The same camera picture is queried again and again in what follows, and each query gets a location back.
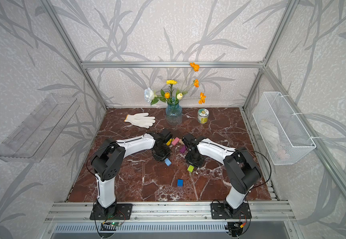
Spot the yellow rectangular block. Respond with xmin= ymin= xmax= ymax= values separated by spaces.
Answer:
xmin=166 ymin=138 xmax=173 ymax=146

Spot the light blue slanted block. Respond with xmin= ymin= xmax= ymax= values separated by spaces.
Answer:
xmin=164 ymin=158 xmax=172 ymax=166

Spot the purple block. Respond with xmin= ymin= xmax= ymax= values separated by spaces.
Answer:
xmin=179 ymin=145 xmax=186 ymax=154

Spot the lime green block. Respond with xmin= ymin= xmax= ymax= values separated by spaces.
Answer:
xmin=187 ymin=165 xmax=194 ymax=172

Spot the pink rectangular block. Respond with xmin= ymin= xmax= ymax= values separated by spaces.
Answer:
xmin=171 ymin=137 xmax=180 ymax=145

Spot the dark blue cube block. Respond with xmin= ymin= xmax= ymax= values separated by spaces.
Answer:
xmin=177 ymin=179 xmax=183 ymax=187

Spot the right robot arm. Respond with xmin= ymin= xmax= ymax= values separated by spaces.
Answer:
xmin=182 ymin=133 xmax=262 ymax=211

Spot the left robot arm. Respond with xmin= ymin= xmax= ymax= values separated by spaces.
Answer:
xmin=91 ymin=129 xmax=173 ymax=209

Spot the white knit glove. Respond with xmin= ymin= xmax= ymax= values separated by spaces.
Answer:
xmin=124 ymin=113 xmax=156 ymax=128

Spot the blue glass vase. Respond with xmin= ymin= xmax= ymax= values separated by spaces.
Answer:
xmin=166 ymin=103 xmax=182 ymax=125

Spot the small green tin can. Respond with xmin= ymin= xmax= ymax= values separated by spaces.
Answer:
xmin=197 ymin=108 xmax=209 ymax=124

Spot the artificial flower bouquet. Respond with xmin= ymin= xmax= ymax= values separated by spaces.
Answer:
xmin=144 ymin=62 xmax=200 ymax=106

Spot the white cloth in basket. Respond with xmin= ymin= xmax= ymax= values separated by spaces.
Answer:
xmin=260 ymin=119 xmax=289 ymax=160

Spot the right controller board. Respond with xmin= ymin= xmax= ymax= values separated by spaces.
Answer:
xmin=224 ymin=222 xmax=247 ymax=238

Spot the controller board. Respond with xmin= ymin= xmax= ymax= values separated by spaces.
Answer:
xmin=224 ymin=222 xmax=247 ymax=238
xmin=100 ymin=222 xmax=123 ymax=231

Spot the left controller board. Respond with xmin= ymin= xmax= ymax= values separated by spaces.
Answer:
xmin=100 ymin=222 xmax=123 ymax=231

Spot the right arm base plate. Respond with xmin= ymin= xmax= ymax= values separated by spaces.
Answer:
xmin=210 ymin=201 xmax=252 ymax=220

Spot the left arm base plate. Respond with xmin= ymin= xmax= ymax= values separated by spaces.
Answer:
xmin=89 ymin=203 xmax=133 ymax=221

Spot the white wire mesh basket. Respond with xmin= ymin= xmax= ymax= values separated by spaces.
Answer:
xmin=253 ymin=92 xmax=316 ymax=165

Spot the aluminium cage frame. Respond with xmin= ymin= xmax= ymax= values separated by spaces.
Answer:
xmin=39 ymin=0 xmax=346 ymax=222

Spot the aluminium front rail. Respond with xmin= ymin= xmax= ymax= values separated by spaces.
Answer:
xmin=44 ymin=201 xmax=296 ymax=223

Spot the clear acrylic wall shelf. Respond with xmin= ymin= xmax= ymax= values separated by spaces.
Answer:
xmin=0 ymin=94 xmax=80 ymax=163

